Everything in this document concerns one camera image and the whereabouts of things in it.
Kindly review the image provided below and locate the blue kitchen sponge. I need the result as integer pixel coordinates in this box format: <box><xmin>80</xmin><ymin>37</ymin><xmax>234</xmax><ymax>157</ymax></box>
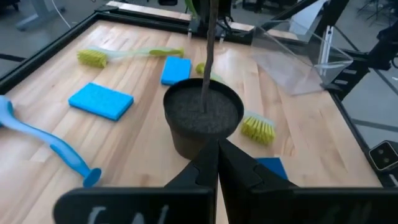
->
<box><xmin>67</xmin><ymin>82</ymin><xmax>135</xmax><ymax>122</ymax></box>
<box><xmin>160</xmin><ymin>55</ymin><xmax>193</xmax><ymax>86</ymax></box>
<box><xmin>254</xmin><ymin>156</ymin><xmax>289</xmax><ymax>181</ymax></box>

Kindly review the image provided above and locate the black plant pot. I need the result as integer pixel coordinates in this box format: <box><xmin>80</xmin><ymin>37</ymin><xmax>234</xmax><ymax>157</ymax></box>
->
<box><xmin>162</xmin><ymin>77</ymin><xmax>245</xmax><ymax>161</ymax></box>

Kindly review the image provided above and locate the grey desk leg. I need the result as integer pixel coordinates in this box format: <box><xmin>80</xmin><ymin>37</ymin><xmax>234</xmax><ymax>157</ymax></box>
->
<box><xmin>14</xmin><ymin>0</ymin><xmax>67</xmax><ymax>32</ymax></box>

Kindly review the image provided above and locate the clear plastic bin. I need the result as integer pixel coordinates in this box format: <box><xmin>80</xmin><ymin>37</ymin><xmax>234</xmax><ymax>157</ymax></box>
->
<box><xmin>250</xmin><ymin>19</ymin><xmax>354</xmax><ymax>96</ymax></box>

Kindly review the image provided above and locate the black table edge frame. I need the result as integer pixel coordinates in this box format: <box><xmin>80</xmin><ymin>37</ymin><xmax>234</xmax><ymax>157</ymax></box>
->
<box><xmin>0</xmin><ymin>1</ymin><xmax>398</xmax><ymax>189</ymax></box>

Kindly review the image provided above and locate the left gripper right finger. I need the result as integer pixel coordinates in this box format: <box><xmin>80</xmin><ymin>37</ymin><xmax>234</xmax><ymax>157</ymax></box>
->
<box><xmin>218</xmin><ymin>139</ymin><xmax>398</xmax><ymax>224</ymax></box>

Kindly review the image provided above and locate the white floor cable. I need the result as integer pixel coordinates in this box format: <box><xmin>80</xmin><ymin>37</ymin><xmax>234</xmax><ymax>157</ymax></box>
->
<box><xmin>50</xmin><ymin>0</ymin><xmax>73</xmax><ymax>29</ymax></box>

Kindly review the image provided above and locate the black table-level camera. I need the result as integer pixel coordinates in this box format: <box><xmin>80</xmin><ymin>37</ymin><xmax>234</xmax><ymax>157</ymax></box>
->
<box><xmin>368</xmin><ymin>139</ymin><xmax>398</xmax><ymax>172</ymax></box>

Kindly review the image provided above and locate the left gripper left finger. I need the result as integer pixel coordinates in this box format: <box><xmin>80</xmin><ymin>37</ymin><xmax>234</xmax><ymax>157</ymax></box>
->
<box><xmin>52</xmin><ymin>139</ymin><xmax>220</xmax><ymax>224</ymax></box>

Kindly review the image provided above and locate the yellow-green dish brush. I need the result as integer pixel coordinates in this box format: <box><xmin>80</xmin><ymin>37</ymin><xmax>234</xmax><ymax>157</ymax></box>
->
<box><xmin>76</xmin><ymin>45</ymin><xmax>185</xmax><ymax>69</ymax></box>
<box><xmin>195</xmin><ymin>62</ymin><xmax>277</xmax><ymax>146</ymax></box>

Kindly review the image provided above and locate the blue dish brush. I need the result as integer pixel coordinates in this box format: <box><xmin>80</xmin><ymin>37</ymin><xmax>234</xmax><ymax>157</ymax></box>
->
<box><xmin>0</xmin><ymin>95</ymin><xmax>103</xmax><ymax>189</ymax></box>

